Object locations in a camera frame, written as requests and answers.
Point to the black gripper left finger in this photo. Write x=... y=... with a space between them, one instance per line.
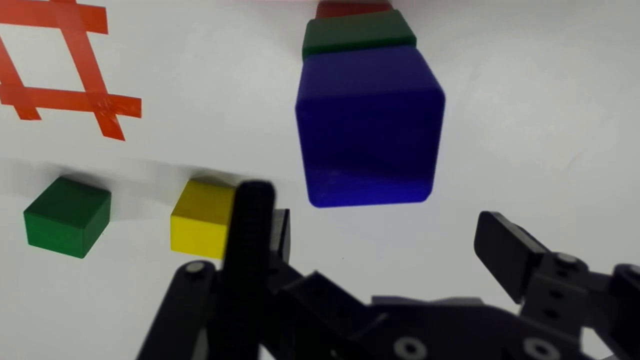
x=310 y=296

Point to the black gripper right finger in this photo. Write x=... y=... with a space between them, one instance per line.
x=513 y=256

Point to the green toy block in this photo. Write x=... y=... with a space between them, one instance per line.
x=360 y=33
x=66 y=216

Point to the yellow toy block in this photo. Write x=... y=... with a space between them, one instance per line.
x=201 y=223

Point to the blue toy block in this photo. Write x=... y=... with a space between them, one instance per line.
x=370 y=126

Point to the orange toy block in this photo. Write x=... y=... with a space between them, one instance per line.
x=352 y=9

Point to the orange tape grid mark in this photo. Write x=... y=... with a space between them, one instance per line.
x=82 y=61

